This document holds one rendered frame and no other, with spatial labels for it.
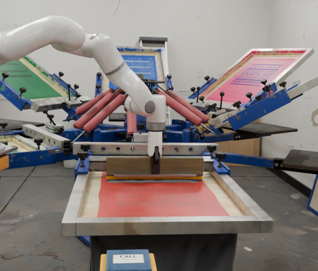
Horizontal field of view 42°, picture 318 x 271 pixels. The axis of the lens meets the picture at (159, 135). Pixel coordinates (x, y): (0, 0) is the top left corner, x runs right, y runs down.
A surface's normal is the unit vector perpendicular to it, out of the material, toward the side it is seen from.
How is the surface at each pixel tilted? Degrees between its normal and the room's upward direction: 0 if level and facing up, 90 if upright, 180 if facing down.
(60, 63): 90
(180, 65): 90
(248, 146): 78
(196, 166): 91
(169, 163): 91
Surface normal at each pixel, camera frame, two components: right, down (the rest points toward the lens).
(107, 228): 0.11, 0.18
